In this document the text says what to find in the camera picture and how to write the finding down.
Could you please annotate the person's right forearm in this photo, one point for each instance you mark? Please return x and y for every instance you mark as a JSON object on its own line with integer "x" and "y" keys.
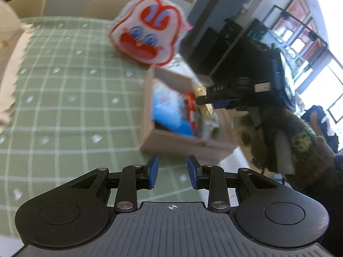
{"x": 294, "y": 144}

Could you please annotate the rabbit face bag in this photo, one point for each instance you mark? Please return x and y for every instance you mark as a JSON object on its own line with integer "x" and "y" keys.
{"x": 150, "y": 32}

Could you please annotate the clear pastry packet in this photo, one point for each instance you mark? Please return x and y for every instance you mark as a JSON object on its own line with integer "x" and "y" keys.
{"x": 211, "y": 124}

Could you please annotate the black cabinet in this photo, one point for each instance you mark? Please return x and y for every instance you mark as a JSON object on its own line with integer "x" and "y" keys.
{"x": 211, "y": 50}

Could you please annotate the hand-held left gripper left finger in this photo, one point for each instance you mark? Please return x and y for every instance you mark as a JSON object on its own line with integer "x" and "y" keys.
{"x": 153, "y": 171}

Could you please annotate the beige chair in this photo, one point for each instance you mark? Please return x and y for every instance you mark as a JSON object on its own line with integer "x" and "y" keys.
{"x": 28, "y": 0}
{"x": 109, "y": 4}

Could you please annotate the pink cardboard box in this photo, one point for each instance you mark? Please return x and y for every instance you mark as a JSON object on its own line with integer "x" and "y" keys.
{"x": 174, "y": 144}

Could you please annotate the red orange snack packet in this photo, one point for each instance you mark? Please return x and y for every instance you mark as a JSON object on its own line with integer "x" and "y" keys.
{"x": 190, "y": 103}

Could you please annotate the white lace food cover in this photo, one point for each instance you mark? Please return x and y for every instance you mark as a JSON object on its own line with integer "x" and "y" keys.
{"x": 10, "y": 59}

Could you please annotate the green checkered tablecloth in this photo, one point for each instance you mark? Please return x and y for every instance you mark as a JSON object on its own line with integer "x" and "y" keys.
{"x": 67, "y": 99}

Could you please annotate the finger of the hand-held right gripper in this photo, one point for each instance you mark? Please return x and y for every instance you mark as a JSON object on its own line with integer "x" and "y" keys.
{"x": 221, "y": 103}

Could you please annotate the blue snack packet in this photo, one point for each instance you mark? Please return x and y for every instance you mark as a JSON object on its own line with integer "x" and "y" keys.
{"x": 168, "y": 109}

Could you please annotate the blue garment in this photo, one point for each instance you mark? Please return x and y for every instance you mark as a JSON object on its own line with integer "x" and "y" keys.
{"x": 319, "y": 120}

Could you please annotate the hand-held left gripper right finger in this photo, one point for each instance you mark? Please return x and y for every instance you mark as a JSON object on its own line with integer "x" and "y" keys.
{"x": 193, "y": 173}

